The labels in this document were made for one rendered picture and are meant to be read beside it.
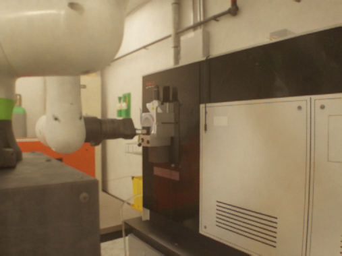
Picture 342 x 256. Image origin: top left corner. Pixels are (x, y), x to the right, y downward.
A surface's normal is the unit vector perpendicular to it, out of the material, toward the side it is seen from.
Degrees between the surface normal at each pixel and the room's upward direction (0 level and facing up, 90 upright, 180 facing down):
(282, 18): 90
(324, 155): 90
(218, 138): 90
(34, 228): 90
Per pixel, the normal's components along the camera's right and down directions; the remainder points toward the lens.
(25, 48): -0.02, 0.62
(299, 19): -0.79, 0.00
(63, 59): -0.01, 0.84
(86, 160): 0.62, 0.01
